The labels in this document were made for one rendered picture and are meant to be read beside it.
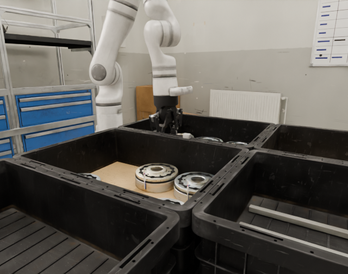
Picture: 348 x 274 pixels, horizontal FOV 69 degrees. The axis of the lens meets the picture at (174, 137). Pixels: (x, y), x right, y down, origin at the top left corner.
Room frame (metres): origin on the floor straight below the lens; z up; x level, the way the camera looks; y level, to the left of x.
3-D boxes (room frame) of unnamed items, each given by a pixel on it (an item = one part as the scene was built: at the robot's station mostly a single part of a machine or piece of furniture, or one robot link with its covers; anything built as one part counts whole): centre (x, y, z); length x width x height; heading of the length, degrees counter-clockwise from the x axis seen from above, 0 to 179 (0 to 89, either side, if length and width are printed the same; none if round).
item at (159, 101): (0.78, 0.02, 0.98); 0.08 x 0.08 x 0.09
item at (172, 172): (0.57, 0.04, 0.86); 0.10 x 0.10 x 0.01
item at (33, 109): (2.36, 1.06, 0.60); 0.72 x 0.03 x 0.56; 143
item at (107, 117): (0.93, 0.24, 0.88); 0.09 x 0.09 x 0.17; 56
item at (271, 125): (0.76, -0.07, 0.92); 0.40 x 0.30 x 0.02; 59
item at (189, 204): (0.50, 0.08, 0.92); 0.40 x 0.30 x 0.02; 59
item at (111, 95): (0.93, 0.24, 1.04); 0.09 x 0.09 x 0.17; 78
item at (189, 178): (0.51, -0.05, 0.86); 0.05 x 0.05 x 0.01
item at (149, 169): (0.57, 0.04, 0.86); 0.05 x 0.05 x 0.01
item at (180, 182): (0.51, -0.05, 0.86); 0.10 x 0.10 x 0.01
